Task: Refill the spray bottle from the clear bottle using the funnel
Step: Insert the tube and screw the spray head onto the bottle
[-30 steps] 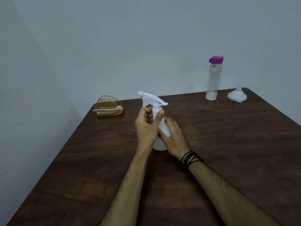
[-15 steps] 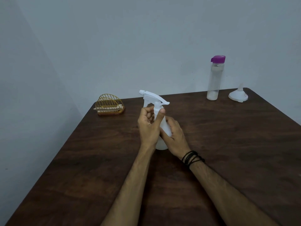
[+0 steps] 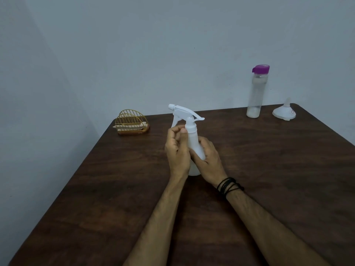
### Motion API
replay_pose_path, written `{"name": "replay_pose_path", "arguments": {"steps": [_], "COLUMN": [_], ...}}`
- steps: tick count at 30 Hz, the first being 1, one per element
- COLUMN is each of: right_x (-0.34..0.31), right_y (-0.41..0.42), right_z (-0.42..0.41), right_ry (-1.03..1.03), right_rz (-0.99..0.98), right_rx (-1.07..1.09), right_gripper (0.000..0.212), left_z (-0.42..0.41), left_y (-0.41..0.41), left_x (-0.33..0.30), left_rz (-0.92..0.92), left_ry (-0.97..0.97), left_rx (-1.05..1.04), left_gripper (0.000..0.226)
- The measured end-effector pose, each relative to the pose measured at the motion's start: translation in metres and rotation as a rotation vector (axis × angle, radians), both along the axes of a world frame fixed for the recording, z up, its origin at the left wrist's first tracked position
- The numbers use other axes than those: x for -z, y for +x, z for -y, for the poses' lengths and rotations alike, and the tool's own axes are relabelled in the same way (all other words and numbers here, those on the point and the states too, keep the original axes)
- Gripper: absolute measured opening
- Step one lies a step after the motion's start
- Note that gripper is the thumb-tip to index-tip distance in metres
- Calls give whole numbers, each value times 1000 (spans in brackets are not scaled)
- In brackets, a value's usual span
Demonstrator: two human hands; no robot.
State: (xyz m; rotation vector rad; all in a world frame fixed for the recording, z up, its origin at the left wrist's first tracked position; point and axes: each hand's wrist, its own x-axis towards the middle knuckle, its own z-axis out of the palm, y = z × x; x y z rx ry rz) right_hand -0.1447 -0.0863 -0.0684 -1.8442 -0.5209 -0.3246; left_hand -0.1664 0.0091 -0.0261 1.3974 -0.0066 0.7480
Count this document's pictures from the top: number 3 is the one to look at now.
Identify person's left hand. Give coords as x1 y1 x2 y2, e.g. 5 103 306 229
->
164 124 192 182

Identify person's right hand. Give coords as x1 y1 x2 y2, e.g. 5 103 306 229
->
189 136 229 189

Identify white spray bottle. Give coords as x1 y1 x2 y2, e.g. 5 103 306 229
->
185 127 206 177

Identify white trigger sprayer head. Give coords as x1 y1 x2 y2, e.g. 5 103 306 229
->
168 103 206 133

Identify clear water bottle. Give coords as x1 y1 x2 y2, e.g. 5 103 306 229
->
246 72 269 119

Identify white plastic funnel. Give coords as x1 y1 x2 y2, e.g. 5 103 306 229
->
272 97 297 122

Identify purple bottle cap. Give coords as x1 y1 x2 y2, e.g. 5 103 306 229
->
251 64 270 74

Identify person's right forearm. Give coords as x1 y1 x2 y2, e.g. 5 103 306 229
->
226 190 332 266

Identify person's left forearm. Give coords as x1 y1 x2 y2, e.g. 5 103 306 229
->
123 175 188 266

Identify white paper napkins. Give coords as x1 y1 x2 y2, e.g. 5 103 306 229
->
112 122 148 130

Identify dark wooden table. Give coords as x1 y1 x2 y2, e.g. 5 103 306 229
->
8 103 355 266

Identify black cord bracelets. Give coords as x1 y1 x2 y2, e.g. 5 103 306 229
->
216 177 245 201

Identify gold wire napkin holder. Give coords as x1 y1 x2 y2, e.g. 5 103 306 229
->
112 109 150 136

